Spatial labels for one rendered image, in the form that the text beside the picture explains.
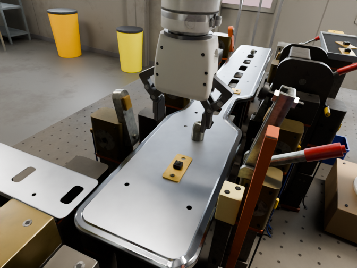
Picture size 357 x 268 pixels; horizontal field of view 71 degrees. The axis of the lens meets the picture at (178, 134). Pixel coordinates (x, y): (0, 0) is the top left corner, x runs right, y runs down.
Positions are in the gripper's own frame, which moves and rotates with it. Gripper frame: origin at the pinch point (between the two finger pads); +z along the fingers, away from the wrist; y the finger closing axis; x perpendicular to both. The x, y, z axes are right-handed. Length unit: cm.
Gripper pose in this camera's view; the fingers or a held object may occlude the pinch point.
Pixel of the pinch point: (181, 118)
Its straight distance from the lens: 46.6
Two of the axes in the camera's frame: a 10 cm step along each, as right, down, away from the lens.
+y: -9.2, -2.6, 2.9
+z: -0.6, 8.3, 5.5
